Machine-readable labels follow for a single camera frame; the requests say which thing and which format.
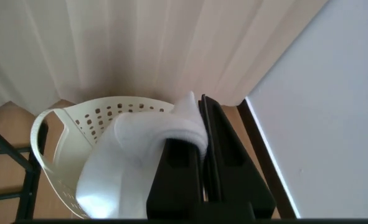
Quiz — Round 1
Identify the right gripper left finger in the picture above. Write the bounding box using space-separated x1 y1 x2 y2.
146 138 205 220

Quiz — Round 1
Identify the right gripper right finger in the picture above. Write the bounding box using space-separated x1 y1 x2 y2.
198 94 277 219

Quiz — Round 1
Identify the white printed t-shirt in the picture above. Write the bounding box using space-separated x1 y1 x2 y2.
75 90 209 220

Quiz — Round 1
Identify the white laundry basket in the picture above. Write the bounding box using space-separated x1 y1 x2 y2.
30 95 175 218

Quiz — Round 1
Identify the black clothes rack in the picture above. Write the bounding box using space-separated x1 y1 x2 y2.
0 119 49 220

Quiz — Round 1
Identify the beige curtain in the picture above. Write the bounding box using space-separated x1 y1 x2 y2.
0 0 329 116

